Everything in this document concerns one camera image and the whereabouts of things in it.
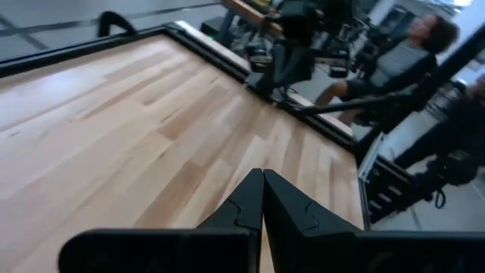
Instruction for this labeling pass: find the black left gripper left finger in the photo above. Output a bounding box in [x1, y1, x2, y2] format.
[58, 168, 264, 273]

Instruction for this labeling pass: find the person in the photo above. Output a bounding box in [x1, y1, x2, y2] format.
[314, 13, 462, 126]

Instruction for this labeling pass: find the black computer tower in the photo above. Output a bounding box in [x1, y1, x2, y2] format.
[199, 17, 228, 42]

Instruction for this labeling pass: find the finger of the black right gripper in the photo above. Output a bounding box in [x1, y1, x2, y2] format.
[248, 51, 273, 74]
[328, 64, 350, 80]

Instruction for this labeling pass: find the black aluminium table frame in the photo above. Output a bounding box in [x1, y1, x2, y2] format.
[0, 20, 485, 224]

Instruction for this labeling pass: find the black frame handle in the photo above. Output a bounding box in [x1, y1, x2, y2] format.
[97, 10, 138, 39]

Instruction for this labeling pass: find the wooden background workbench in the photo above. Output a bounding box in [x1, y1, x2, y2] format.
[223, 0, 285, 37]

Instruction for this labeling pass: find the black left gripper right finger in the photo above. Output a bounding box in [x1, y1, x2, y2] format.
[264, 168, 485, 273]

